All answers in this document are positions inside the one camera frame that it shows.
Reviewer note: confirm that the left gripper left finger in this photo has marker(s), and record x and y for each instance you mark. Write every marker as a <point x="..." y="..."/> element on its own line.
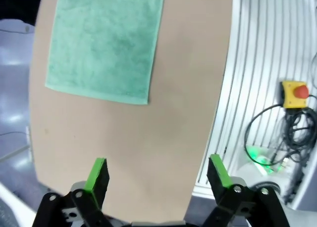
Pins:
<point x="96" y="185"/>

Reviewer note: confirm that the green terry towel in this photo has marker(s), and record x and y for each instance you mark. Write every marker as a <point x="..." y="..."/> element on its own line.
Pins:
<point x="104" y="51"/>

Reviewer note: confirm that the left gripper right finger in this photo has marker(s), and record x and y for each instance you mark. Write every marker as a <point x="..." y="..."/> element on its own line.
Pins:
<point x="219" y="182"/>

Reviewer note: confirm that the white slotted mounting platform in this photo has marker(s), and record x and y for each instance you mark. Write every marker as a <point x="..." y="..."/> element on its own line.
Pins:
<point x="260" y="51"/>

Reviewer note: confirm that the yellow emergency stop box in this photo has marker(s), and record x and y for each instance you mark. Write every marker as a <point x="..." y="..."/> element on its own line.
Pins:
<point x="292" y="98"/>

